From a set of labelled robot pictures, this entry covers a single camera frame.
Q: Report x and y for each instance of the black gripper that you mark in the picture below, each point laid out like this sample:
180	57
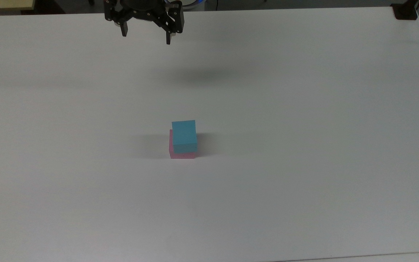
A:
142	9

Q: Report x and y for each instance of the blue cube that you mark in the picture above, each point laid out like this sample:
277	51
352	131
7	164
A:
184	136

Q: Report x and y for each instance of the pink cube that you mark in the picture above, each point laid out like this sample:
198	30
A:
176	155

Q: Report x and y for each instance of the yellow wooden table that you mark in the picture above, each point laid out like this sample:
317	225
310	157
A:
4	4

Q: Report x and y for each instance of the black table clamp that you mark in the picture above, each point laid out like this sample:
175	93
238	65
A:
405	10

